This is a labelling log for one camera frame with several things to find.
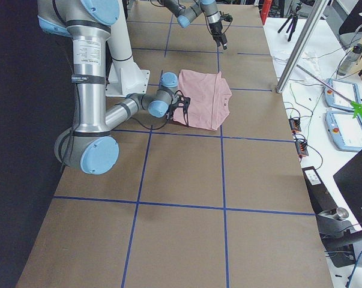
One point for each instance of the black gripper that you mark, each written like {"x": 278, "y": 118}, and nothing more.
{"x": 215, "y": 28}
{"x": 170, "y": 113}

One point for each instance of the pink t-shirt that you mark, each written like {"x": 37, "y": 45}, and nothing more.
{"x": 209, "y": 98}

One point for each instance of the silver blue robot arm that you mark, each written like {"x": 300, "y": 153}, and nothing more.
{"x": 186, "y": 15}
{"x": 88, "y": 145}

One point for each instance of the black tripod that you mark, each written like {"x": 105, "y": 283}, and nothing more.
{"x": 292, "y": 21}

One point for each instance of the orange black terminal block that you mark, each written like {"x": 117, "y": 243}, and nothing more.
{"x": 295, "y": 125}

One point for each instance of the water bottle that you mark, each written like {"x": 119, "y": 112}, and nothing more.
{"x": 351, "y": 58}

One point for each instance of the upper blue teach pendant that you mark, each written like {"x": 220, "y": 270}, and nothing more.
{"x": 347, "y": 89}

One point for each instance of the blue teach pendant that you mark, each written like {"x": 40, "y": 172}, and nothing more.
{"x": 345, "y": 131}
{"x": 347, "y": 89}

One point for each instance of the lower blue teach pendant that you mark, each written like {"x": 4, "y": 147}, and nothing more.
{"x": 345, "y": 131}

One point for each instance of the black power box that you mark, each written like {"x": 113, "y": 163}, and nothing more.
{"x": 328, "y": 214}

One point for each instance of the black monitor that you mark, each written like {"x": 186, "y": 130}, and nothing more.
{"x": 349, "y": 182}

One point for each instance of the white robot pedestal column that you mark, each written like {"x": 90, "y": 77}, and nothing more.
{"x": 125, "y": 77}

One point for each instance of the aluminium frame post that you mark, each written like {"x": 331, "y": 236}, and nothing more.
{"x": 297, "y": 51}

